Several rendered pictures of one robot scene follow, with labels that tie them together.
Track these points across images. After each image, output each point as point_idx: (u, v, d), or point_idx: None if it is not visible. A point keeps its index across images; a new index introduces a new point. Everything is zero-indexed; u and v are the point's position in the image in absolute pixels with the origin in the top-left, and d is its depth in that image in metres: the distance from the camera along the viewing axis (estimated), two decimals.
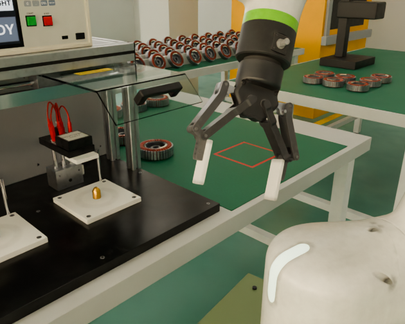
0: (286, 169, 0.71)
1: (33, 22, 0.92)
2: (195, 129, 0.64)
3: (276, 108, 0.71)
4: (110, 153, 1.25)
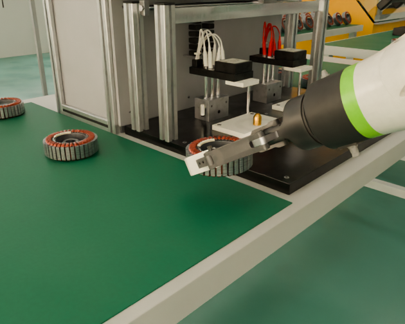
0: None
1: None
2: (212, 169, 0.61)
3: None
4: (287, 81, 1.39)
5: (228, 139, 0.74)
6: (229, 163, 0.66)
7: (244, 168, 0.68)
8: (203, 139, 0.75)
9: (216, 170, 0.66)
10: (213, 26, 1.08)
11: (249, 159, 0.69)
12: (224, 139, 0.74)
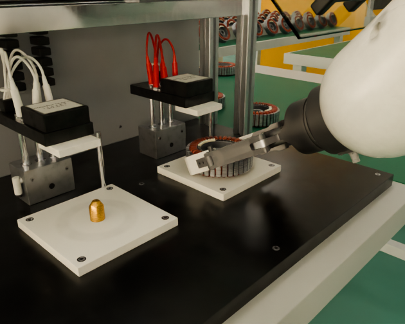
0: None
1: None
2: (212, 170, 0.61)
3: None
4: (207, 116, 0.95)
5: (229, 140, 0.74)
6: (229, 164, 0.66)
7: (243, 170, 0.68)
8: (204, 138, 0.75)
9: (216, 170, 0.66)
10: (46, 41, 0.65)
11: (249, 161, 0.69)
12: (225, 140, 0.73)
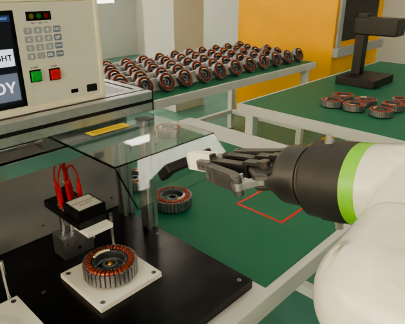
0: None
1: (38, 78, 0.79)
2: (210, 180, 0.61)
3: None
4: (123, 208, 1.12)
5: (121, 250, 0.90)
6: (111, 279, 0.83)
7: (125, 281, 0.84)
8: (101, 247, 0.91)
9: (101, 283, 0.83)
10: None
11: (131, 272, 0.86)
12: (117, 250, 0.90)
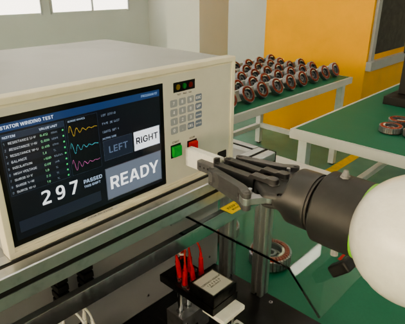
0: None
1: (179, 153, 0.70)
2: (211, 184, 0.62)
3: (290, 177, 0.60)
4: (225, 270, 1.03)
5: None
6: None
7: None
8: None
9: None
10: (90, 267, 0.73)
11: None
12: None
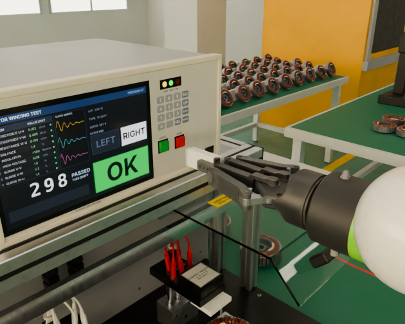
0: None
1: (166, 148, 0.72)
2: (211, 184, 0.62)
3: (290, 177, 0.60)
4: (216, 265, 1.05)
5: None
6: None
7: None
8: (215, 320, 0.85)
9: None
10: (80, 260, 0.75)
11: None
12: None
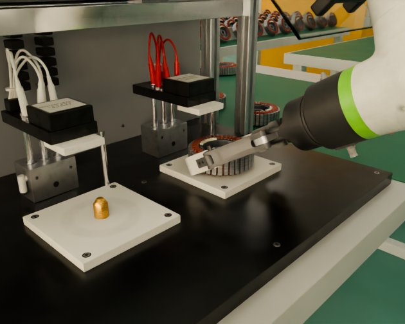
0: None
1: None
2: (211, 169, 0.61)
3: None
4: (208, 116, 0.96)
5: (230, 139, 0.75)
6: (231, 163, 0.67)
7: (245, 168, 0.69)
8: (206, 137, 0.76)
9: (218, 168, 0.67)
10: (51, 42, 0.66)
11: (250, 159, 0.70)
12: (226, 139, 0.75)
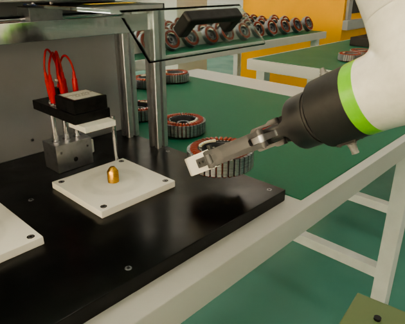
0: None
1: None
2: (211, 168, 0.61)
3: None
4: (127, 128, 0.96)
5: (229, 141, 0.73)
6: (230, 164, 0.66)
7: (244, 170, 0.68)
8: (204, 139, 0.75)
9: (216, 170, 0.66)
10: None
11: (249, 161, 0.69)
12: (225, 141, 0.73)
